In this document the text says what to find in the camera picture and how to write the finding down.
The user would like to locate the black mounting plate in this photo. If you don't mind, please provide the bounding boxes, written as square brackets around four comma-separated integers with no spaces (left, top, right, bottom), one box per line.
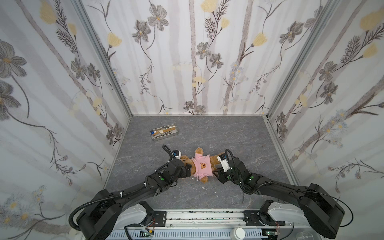
[143,211,167,228]
[243,211,286,227]

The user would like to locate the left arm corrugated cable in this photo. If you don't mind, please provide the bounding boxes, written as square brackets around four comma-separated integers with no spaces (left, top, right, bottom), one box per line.
[68,188,142,232]

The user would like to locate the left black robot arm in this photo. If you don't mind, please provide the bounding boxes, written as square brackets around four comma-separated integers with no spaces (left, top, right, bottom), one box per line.
[69,159,192,240]

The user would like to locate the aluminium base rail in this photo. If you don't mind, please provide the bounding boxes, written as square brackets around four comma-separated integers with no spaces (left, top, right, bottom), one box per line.
[80,208,335,240]

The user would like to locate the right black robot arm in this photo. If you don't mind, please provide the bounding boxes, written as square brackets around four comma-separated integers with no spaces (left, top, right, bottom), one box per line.
[215,154,345,239]

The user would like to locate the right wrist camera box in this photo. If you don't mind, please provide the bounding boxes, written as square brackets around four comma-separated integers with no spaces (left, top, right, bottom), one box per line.
[217,153,231,172]

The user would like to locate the clear plastic tool box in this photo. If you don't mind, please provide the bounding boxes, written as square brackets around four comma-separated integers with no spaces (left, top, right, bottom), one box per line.
[150,124,179,141]

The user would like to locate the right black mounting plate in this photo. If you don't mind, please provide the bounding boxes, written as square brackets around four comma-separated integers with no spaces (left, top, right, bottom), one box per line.
[243,211,286,227]

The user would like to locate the white round cap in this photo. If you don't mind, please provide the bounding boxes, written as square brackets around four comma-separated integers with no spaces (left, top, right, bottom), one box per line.
[230,227,246,240]

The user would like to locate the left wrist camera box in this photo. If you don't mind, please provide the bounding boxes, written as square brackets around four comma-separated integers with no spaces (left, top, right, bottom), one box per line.
[172,150,182,160]

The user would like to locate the pink fleece bear hoodie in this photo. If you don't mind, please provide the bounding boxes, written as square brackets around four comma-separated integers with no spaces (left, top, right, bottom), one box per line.
[192,153,213,183]

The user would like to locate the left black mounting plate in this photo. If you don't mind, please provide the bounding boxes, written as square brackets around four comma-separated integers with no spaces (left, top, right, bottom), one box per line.
[143,211,167,228]

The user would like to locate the brown teddy bear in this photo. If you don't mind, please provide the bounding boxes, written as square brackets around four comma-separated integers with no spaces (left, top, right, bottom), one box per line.
[181,148,220,184]

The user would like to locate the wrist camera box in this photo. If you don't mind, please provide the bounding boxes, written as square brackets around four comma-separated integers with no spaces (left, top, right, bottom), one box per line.
[172,150,182,160]
[217,153,231,172]

